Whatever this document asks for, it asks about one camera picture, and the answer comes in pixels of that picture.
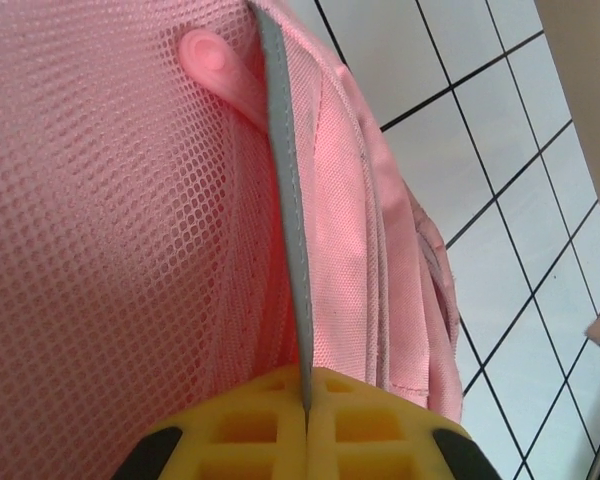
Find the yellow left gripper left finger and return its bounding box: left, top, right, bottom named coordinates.
left=112, top=364, right=310, bottom=480

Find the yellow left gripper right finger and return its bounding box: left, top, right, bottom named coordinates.
left=308, top=366, right=501, bottom=480

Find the pink student backpack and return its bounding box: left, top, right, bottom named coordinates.
left=0, top=0, right=465, bottom=436

